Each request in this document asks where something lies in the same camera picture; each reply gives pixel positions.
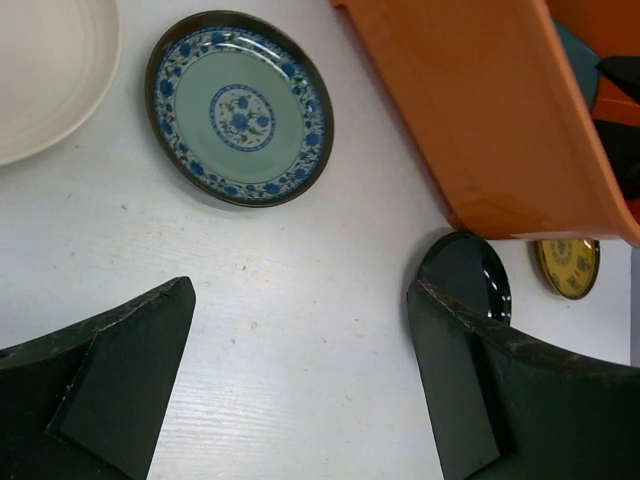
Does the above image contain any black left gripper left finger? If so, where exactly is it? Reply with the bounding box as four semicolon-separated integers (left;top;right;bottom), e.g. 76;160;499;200
1;277;194;479

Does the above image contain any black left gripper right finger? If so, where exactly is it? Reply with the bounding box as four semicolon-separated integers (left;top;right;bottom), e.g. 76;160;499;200
407;281;639;479

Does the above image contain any orange plastic bin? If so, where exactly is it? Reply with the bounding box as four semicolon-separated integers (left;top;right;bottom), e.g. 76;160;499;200
344;1;639;245

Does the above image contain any glossy black round plate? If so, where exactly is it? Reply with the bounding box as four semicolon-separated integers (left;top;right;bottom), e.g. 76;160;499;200
416;232;512;325

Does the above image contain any yellow patterned round plate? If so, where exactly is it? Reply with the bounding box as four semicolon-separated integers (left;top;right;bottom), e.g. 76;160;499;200
535;238;601;300

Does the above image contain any blue floral round plate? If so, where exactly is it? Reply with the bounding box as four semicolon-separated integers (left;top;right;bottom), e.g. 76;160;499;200
144;10;334;208

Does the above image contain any white round plate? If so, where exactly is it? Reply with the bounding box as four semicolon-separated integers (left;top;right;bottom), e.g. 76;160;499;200
1;1;123;165

